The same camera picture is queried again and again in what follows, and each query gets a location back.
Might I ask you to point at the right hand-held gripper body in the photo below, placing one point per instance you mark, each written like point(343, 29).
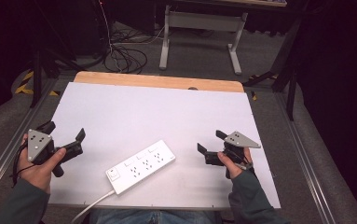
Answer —
point(240, 140)

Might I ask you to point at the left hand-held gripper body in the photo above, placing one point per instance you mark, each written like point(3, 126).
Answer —
point(39, 145)

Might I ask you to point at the white power strip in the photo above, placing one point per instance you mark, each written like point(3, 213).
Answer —
point(140, 166)

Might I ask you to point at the person's right hand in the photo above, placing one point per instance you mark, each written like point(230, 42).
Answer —
point(232, 166)

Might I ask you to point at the person's left hand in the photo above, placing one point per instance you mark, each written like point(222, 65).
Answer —
point(38, 174)

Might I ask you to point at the yellow black floor tape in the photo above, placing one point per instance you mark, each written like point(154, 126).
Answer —
point(254, 95)
point(27, 83)

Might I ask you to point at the black metal stand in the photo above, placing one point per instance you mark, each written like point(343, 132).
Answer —
point(288, 74)
point(38, 71)

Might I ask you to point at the person's legs in jeans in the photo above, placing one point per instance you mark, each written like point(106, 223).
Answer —
point(151, 217)

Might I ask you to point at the aluminium rail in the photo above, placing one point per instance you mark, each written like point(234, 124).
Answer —
point(14, 143)
point(306, 161)

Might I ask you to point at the white metal desk frame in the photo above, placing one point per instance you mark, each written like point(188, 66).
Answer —
point(202, 21)

